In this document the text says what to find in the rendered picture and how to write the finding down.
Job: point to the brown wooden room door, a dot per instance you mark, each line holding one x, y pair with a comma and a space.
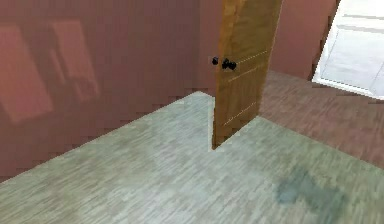
245, 66

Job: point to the white framed window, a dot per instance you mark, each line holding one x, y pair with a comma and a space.
356, 50

